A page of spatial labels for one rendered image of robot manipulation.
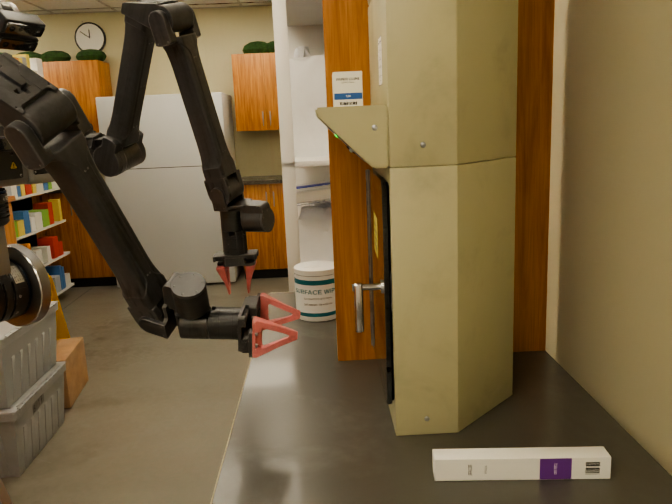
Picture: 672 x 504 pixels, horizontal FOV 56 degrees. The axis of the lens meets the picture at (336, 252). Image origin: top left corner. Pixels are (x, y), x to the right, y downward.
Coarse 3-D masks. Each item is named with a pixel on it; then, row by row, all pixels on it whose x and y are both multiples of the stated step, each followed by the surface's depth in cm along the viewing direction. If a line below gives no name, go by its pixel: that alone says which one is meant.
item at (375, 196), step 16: (368, 176) 131; (384, 192) 103; (384, 208) 103; (384, 224) 104; (384, 240) 104; (384, 256) 105; (384, 272) 105; (384, 288) 106; (384, 304) 107; (384, 320) 109; (384, 336) 110; (384, 352) 112; (384, 368) 113; (384, 384) 115
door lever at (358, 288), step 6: (354, 288) 110; (360, 288) 110; (366, 288) 110; (372, 288) 110; (378, 288) 110; (354, 294) 110; (360, 294) 110; (354, 300) 110; (360, 300) 110; (354, 306) 111; (360, 306) 110; (360, 312) 110; (360, 318) 111; (360, 324) 111; (360, 330) 111
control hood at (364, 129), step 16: (320, 112) 99; (336, 112) 99; (352, 112) 99; (368, 112) 99; (384, 112) 99; (336, 128) 100; (352, 128) 100; (368, 128) 100; (384, 128) 100; (352, 144) 100; (368, 144) 100; (384, 144) 100; (368, 160) 101; (384, 160) 101
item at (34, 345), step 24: (48, 312) 308; (0, 336) 267; (24, 336) 285; (48, 336) 312; (0, 360) 266; (24, 360) 286; (48, 360) 313; (0, 384) 269; (24, 384) 287; (0, 408) 272
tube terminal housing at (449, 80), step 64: (384, 0) 97; (448, 0) 96; (512, 0) 108; (384, 64) 101; (448, 64) 98; (512, 64) 111; (448, 128) 100; (512, 128) 113; (448, 192) 102; (512, 192) 116; (448, 256) 104; (512, 256) 118; (448, 320) 107; (512, 320) 121; (448, 384) 109; (512, 384) 124
